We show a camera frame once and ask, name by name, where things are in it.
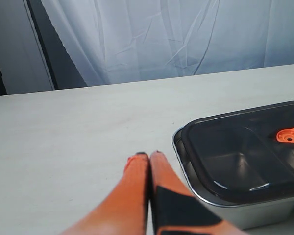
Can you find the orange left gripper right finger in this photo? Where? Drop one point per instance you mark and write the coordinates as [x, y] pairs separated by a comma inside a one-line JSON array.
[[175, 210]]

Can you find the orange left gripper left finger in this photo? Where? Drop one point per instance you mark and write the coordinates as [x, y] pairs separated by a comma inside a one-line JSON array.
[[124, 210]]

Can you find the dark transparent box lid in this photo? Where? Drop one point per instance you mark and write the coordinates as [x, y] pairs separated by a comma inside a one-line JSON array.
[[244, 156]]

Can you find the stainless steel lunch box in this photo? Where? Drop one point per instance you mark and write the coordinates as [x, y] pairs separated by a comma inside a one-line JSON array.
[[245, 215]]

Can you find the white wrinkled backdrop curtain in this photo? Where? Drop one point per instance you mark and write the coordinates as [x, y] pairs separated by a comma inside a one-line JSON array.
[[119, 41]]

